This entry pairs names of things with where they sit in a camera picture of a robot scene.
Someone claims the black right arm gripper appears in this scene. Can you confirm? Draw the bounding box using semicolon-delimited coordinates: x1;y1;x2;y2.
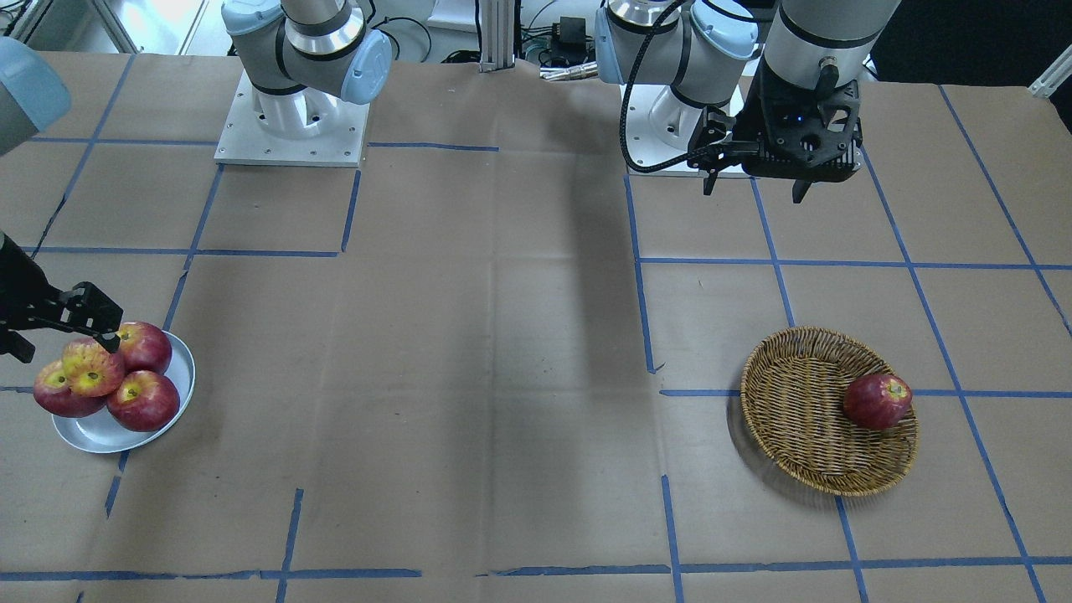
1;233;123;363

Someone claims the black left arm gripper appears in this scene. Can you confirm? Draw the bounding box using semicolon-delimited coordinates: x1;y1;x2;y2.
687;71;863;204

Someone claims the red yellow apple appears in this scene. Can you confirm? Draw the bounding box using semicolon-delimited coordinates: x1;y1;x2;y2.
60;338;126;398

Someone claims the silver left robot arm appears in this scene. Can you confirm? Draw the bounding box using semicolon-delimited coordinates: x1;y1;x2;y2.
595;1;899;204

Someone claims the apple on plate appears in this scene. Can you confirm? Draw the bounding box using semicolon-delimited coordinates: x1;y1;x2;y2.
105;371;181;432
117;321;173;374
32;359;106;417

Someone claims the apple on plate front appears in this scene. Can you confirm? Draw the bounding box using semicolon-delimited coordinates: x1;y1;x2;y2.
105;371;181;432

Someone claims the apple on plate back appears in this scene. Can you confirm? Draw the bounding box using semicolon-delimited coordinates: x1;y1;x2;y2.
32;359;106;417

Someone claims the light blue plate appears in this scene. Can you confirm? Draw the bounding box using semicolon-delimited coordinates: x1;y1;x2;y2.
51;330;198;454

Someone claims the round wicker basket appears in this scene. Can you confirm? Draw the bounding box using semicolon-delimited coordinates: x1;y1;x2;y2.
740;326;920;497

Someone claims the dark red apple in basket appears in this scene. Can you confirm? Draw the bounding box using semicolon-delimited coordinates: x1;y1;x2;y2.
842;374;914;430

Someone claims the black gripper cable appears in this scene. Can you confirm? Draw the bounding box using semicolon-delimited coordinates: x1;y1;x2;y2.
619;0;713;175

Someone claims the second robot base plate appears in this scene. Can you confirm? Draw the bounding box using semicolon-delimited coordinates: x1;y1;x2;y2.
626;85;747;178

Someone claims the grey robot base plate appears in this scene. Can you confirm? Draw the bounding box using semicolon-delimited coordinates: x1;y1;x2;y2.
214;73;370;168

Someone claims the aluminium frame post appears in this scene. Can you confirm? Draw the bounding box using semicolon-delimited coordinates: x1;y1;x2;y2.
474;0;520;74

